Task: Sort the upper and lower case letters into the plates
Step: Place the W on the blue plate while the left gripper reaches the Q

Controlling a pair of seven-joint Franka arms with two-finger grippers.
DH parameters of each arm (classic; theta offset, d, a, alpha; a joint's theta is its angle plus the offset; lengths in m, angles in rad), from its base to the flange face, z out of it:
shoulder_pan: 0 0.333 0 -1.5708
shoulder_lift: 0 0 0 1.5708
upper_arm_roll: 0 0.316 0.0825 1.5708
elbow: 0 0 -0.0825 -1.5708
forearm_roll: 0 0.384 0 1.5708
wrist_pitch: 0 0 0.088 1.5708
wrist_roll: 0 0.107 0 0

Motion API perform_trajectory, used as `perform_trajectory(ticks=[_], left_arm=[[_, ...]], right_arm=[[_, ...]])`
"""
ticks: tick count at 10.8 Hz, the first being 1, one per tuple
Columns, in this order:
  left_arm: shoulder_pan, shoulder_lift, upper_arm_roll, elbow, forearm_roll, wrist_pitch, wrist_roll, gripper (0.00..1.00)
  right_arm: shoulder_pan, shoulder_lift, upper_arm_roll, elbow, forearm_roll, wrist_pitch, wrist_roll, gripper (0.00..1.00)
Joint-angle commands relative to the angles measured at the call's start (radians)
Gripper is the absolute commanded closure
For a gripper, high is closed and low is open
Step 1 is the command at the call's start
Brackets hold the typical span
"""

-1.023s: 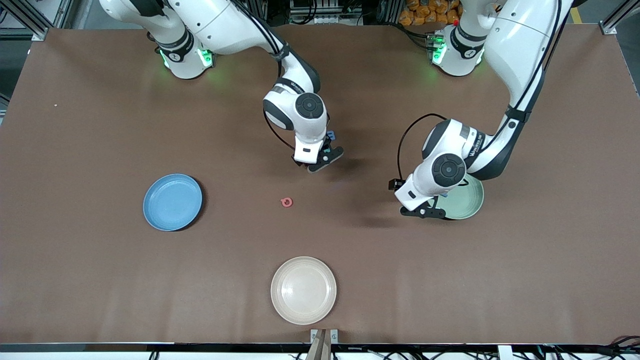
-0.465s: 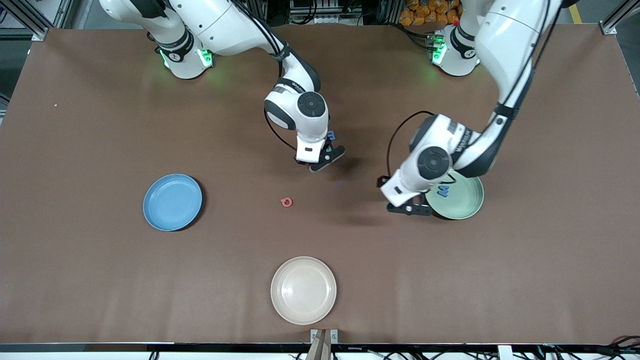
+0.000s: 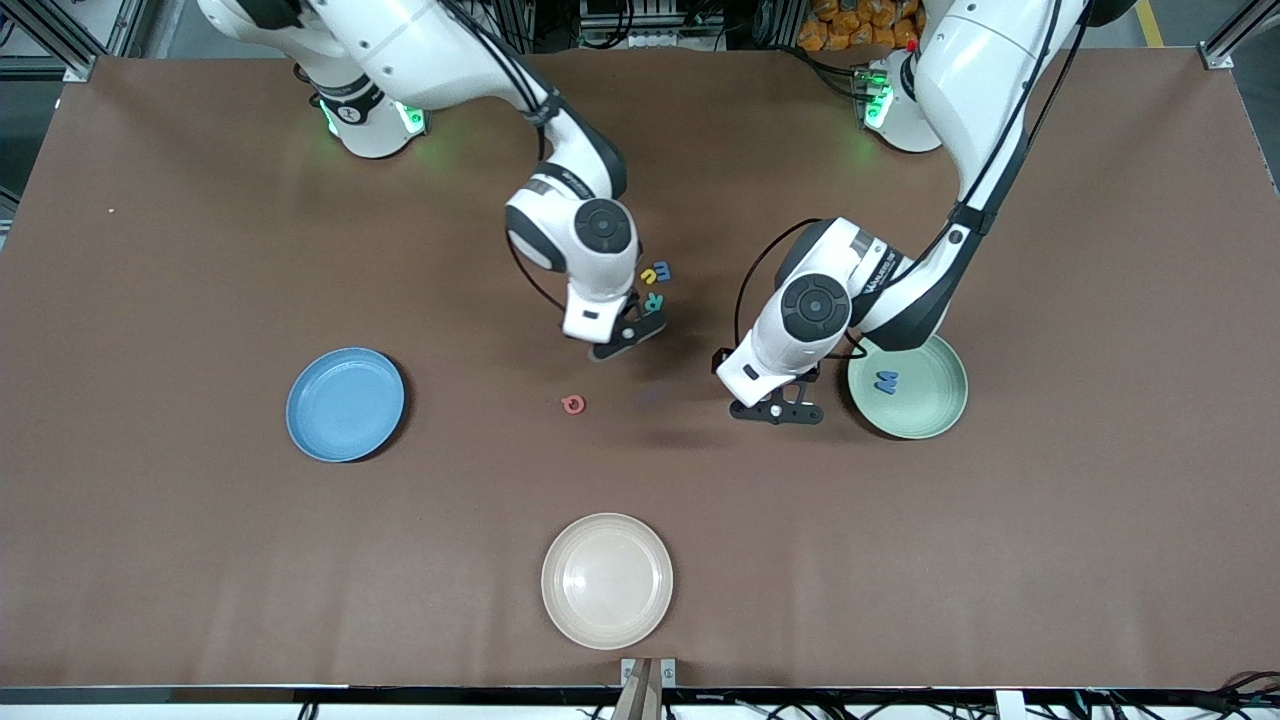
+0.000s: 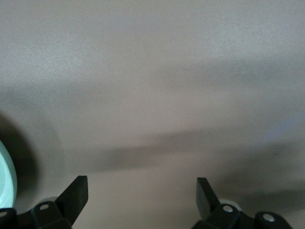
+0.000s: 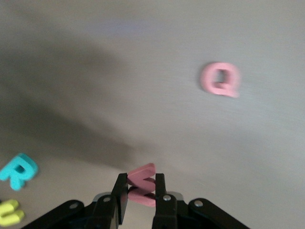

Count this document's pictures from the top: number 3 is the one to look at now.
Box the green plate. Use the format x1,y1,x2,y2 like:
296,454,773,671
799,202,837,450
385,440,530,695
846,330,970,441

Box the beige plate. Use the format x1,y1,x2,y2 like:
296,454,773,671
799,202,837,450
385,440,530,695
540,512,675,652

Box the blue plate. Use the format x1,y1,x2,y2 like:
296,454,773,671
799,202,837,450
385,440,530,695
285,346,407,464

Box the white electronics box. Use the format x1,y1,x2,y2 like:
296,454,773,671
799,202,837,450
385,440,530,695
578,0,726,51

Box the bag of orange items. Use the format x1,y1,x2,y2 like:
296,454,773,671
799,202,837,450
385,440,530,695
797,0,923,53

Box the brown table cover sheet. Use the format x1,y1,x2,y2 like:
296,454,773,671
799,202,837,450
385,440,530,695
0,48,1280,693

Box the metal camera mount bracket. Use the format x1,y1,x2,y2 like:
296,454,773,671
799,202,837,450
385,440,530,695
612,657,678,720

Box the red black cable bundle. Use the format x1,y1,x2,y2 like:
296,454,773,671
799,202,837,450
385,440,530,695
1180,670,1280,716

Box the aluminium frame profile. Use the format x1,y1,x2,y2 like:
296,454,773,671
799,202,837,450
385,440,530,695
1200,0,1280,71
0,0,151,83

